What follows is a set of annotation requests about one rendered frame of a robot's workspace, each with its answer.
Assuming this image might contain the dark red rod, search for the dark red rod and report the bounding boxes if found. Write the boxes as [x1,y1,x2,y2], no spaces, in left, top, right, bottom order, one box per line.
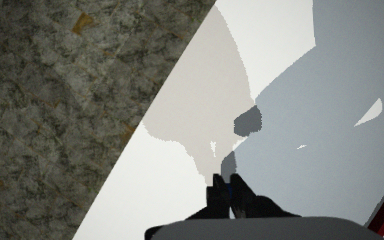
[367,203,384,237]

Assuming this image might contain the small blue cube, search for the small blue cube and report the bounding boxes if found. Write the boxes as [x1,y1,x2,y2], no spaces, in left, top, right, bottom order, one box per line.
[225,183,232,199]

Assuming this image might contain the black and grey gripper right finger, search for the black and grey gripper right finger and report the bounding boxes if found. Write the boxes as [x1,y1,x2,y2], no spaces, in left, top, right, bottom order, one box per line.
[230,174,302,219]

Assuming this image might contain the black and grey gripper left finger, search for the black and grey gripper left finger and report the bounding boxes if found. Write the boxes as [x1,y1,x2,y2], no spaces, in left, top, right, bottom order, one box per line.
[144,174,230,240]

